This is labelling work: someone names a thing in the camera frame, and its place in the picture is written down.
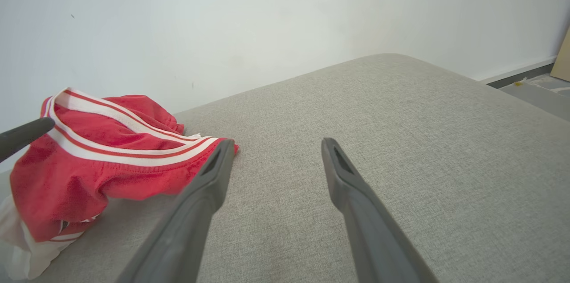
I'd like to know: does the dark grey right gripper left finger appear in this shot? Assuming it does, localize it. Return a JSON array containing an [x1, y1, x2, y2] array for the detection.
[[117, 139, 236, 283]]

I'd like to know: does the red jersey with white stripes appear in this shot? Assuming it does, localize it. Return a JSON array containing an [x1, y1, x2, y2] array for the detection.
[[0, 87, 239, 280]]

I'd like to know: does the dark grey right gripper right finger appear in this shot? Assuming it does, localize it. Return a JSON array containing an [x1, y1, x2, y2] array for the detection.
[[321, 137, 439, 283]]

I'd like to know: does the beige board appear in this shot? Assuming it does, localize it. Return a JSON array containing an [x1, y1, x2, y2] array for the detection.
[[551, 28, 570, 82]]

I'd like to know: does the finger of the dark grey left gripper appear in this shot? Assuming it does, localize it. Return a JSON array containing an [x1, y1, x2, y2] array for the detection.
[[0, 118, 55, 163]]

